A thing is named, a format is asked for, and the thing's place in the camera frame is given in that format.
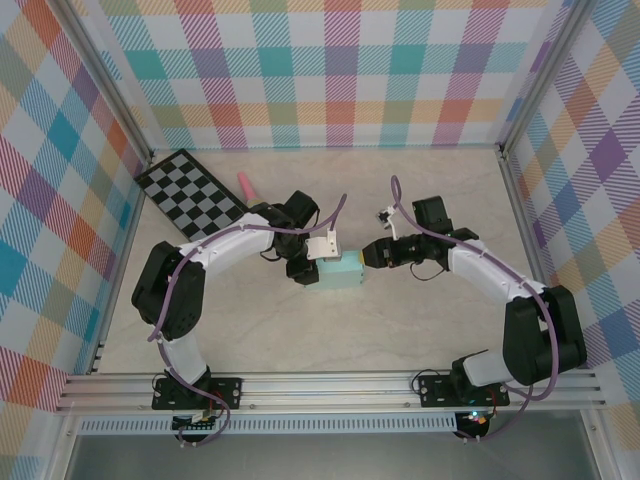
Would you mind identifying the light teal paper box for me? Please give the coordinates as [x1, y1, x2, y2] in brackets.
[303, 249, 366, 292]

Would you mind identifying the pink toy microphone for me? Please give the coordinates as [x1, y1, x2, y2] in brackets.
[236, 172, 271, 209]

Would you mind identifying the black grey checkerboard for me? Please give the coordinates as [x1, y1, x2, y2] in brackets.
[134, 148, 251, 241]

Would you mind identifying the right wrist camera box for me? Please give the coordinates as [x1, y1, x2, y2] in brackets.
[375, 205, 400, 240]

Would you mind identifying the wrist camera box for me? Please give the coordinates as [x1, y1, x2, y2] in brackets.
[375, 205, 400, 240]
[304, 228, 342, 261]

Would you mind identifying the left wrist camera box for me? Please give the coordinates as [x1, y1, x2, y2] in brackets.
[304, 228, 342, 261]

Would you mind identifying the right aluminium floor rail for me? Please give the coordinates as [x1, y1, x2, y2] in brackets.
[499, 149, 571, 370]

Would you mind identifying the aluminium floor rail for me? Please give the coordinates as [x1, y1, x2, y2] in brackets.
[88, 157, 154, 375]
[499, 149, 571, 370]

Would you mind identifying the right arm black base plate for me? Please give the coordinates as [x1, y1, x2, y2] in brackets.
[417, 373, 510, 409]

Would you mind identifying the long aluminium mounting rail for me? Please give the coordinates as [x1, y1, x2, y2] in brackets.
[54, 368, 607, 414]

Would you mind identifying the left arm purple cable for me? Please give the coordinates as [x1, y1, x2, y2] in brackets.
[147, 193, 349, 447]

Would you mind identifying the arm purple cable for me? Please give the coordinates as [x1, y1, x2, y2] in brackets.
[389, 174, 561, 444]
[147, 193, 349, 447]

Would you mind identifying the left aluminium floor rail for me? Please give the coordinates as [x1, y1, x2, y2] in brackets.
[88, 157, 154, 375]

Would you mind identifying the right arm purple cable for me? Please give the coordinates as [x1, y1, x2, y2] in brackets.
[389, 174, 561, 444]

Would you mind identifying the slotted grey cable duct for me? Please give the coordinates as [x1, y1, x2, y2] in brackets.
[77, 417, 459, 435]

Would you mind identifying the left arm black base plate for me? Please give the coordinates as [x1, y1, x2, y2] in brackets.
[151, 377, 244, 411]

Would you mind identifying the right aluminium frame post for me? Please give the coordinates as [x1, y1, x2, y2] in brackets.
[498, 0, 596, 159]

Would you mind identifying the aluminium frame post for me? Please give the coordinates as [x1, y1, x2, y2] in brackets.
[498, 0, 596, 159]
[49, 0, 154, 165]

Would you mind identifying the left aluminium frame post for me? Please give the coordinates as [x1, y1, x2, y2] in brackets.
[49, 0, 154, 165]

